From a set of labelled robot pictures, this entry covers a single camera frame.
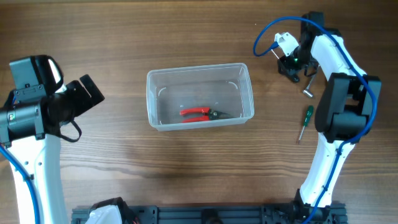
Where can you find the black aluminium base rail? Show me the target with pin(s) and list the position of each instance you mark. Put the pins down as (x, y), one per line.
(265, 214)

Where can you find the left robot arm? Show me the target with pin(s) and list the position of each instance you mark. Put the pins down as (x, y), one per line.
(31, 122)

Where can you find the green handled screwdriver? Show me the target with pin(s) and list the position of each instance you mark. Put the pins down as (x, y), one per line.
(306, 121)

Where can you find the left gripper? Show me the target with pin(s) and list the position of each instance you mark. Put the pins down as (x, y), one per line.
(84, 100)

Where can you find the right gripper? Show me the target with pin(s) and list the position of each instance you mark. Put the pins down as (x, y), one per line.
(288, 70)

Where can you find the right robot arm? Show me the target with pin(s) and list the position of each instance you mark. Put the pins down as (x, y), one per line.
(345, 113)

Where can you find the clear plastic storage container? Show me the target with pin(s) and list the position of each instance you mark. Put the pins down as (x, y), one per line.
(223, 87)

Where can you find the red handled snips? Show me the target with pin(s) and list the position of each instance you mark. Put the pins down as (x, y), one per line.
(202, 114)

